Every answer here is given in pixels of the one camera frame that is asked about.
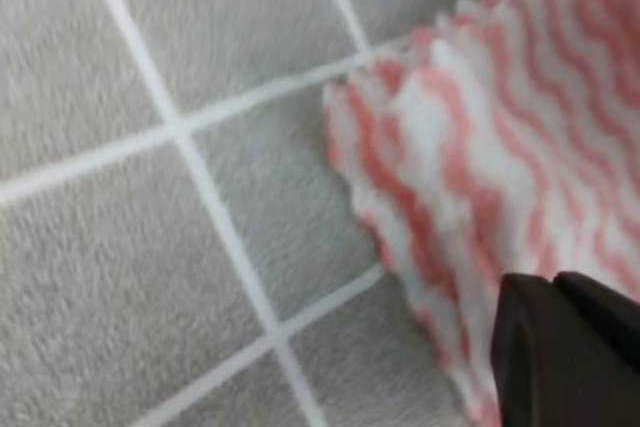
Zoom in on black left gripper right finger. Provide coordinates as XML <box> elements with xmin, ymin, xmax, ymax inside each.
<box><xmin>553</xmin><ymin>272</ymin><xmax>639</xmax><ymax>426</ymax></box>

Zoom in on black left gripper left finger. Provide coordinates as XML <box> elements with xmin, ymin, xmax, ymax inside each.
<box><xmin>491</xmin><ymin>272</ymin><xmax>575</xmax><ymax>426</ymax></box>

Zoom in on pink white wavy towel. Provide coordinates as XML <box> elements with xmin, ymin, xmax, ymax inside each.
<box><xmin>323</xmin><ymin>0</ymin><xmax>639</xmax><ymax>426</ymax></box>

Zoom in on grey checked tablecloth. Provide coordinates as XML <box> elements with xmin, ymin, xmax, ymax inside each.
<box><xmin>1</xmin><ymin>0</ymin><xmax>478</xmax><ymax>426</ymax></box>

